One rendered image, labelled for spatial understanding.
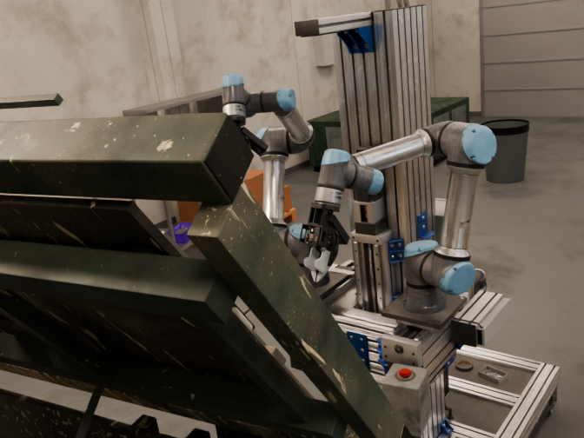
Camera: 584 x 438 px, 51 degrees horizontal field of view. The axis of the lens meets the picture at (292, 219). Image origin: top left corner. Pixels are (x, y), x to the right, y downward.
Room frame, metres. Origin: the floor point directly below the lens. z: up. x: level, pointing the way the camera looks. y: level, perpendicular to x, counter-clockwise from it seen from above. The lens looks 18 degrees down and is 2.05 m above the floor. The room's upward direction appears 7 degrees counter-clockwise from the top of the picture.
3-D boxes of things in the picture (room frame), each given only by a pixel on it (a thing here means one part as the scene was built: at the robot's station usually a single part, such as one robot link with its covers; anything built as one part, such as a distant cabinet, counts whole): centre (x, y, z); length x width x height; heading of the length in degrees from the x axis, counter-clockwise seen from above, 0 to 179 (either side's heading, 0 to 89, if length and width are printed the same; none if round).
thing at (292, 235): (2.24, -0.04, 1.20); 0.13 x 0.12 x 0.14; 74
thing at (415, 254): (1.91, -0.43, 1.20); 0.13 x 0.12 x 0.14; 25
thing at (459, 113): (8.28, -1.49, 0.35); 1.75 x 1.60 x 0.70; 140
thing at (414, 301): (1.92, -0.42, 1.09); 0.15 x 0.15 x 0.10
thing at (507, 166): (6.68, -2.48, 0.32); 0.52 x 0.50 x 0.64; 48
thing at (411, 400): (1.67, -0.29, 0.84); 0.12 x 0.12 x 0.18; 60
